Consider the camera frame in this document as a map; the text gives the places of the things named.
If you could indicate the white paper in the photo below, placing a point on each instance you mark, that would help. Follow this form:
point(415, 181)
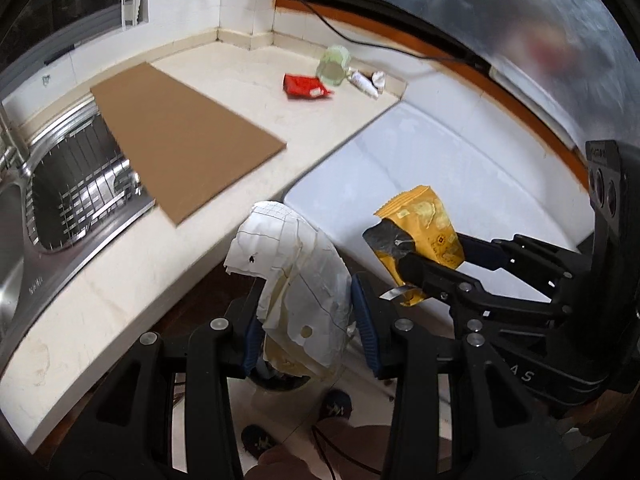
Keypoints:
point(300, 280)

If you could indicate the orange wooden window frame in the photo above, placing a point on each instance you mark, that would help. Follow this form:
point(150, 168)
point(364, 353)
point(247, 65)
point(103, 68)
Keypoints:
point(430, 52)

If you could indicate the stainless steel sink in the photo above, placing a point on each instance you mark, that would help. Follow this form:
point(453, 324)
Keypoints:
point(15, 240)

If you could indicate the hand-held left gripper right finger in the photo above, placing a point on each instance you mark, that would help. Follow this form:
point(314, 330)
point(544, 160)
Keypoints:
point(365, 330)

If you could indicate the metal framed sliding window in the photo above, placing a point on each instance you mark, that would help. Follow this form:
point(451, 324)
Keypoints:
point(65, 5)

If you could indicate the red snack packet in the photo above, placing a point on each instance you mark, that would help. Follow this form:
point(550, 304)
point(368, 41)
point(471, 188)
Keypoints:
point(305, 86)

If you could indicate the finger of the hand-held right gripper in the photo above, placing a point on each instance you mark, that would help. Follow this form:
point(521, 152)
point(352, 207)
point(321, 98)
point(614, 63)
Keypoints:
point(540, 260)
point(435, 275)

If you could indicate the white squeeze tube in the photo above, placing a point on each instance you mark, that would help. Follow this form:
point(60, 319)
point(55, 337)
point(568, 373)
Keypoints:
point(362, 82)

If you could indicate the brown wooden cabinet door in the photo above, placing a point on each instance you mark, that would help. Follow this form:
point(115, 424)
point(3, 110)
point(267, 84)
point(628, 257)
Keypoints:
point(210, 287)

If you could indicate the person's dark shoe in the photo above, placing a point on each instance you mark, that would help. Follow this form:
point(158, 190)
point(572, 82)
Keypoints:
point(259, 442)
point(336, 405)

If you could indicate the person's brown trouser leg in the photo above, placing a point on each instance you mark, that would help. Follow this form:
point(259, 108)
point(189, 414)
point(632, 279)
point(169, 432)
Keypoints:
point(300, 460)

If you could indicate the brown cardboard sheet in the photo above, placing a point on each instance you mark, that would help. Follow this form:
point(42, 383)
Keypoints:
point(185, 140)

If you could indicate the metal faucet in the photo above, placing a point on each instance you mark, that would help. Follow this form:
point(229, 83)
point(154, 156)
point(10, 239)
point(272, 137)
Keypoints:
point(10, 145)

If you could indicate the white appliance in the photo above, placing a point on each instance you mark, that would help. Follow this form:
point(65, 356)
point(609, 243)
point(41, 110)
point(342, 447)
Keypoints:
point(450, 160)

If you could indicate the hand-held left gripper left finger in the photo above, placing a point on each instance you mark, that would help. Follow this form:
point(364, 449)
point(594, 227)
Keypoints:
point(252, 340)

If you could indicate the small white wrapper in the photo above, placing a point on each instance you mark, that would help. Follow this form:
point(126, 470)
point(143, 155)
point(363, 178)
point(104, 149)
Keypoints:
point(379, 80)

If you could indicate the green plastic cup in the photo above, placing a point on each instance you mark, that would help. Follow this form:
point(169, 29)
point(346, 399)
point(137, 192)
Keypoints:
point(334, 65)

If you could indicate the dark round bin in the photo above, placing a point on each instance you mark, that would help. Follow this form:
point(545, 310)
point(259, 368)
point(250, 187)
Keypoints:
point(280, 382)

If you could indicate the yellow snack wrapper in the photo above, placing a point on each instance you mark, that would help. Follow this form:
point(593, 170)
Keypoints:
point(425, 220)

